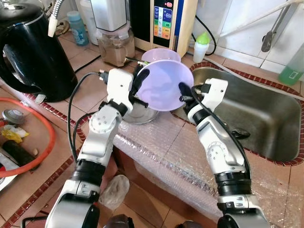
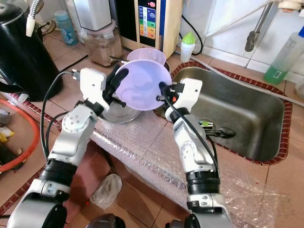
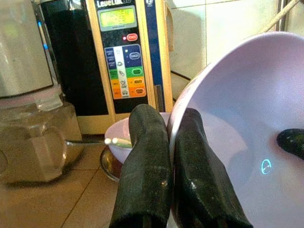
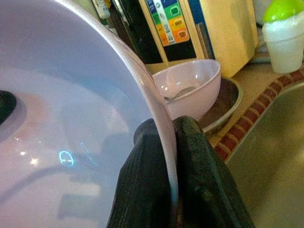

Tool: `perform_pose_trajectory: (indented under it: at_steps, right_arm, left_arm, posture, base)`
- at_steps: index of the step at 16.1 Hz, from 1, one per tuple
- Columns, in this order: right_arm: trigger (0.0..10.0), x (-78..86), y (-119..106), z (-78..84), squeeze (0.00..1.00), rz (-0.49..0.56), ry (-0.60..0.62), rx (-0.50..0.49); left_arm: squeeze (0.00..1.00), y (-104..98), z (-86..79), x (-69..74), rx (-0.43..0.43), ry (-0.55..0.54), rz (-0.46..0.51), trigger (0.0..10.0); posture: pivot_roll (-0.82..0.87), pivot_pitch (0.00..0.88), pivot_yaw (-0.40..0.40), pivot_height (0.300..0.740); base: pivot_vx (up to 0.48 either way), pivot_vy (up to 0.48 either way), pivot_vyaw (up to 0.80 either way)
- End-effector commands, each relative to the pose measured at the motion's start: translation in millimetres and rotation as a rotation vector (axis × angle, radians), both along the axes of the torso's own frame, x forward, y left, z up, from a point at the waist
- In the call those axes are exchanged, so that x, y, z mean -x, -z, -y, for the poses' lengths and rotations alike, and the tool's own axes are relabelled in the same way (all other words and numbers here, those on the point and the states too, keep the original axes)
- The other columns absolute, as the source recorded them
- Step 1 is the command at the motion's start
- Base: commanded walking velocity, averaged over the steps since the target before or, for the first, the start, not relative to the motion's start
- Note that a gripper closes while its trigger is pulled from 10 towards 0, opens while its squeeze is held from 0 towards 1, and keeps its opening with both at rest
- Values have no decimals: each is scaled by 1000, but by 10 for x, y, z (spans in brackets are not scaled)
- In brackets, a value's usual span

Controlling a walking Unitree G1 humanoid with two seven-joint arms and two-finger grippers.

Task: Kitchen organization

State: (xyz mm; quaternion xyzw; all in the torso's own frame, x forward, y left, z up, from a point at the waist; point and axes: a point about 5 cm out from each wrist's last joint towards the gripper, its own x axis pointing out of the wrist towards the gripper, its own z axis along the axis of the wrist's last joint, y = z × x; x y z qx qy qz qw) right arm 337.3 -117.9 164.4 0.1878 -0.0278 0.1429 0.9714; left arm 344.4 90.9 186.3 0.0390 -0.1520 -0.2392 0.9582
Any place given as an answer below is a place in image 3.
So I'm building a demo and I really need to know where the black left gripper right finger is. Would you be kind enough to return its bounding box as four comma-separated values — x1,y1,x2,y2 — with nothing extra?
174,108,254,228

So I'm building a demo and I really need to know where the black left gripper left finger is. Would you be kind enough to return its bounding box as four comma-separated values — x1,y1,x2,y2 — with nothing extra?
110,104,174,228

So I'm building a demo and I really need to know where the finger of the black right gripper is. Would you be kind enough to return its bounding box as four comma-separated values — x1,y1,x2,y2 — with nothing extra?
276,128,304,160

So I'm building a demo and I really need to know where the purple plastic bowl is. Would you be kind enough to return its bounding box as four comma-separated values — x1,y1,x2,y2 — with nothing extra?
104,112,171,165
167,30,304,228

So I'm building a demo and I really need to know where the round steel plate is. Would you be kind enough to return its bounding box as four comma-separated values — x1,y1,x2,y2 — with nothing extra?
99,148,126,183

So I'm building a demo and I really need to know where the metal spoon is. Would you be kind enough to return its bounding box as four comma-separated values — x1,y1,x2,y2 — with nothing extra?
64,139,106,146

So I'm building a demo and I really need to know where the water ionizer with button panel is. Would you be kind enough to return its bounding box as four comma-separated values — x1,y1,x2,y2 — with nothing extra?
39,0,174,129

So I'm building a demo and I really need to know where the clear glass jar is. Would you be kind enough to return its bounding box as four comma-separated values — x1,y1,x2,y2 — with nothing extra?
0,92,85,185

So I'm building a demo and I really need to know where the white water tube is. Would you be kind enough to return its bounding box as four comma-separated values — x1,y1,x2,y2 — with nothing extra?
261,0,302,31

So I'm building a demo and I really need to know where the steel filter canister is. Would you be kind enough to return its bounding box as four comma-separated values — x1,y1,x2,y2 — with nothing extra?
0,0,60,99

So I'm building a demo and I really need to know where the black power cable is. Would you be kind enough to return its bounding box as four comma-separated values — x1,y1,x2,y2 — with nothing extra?
171,70,193,81

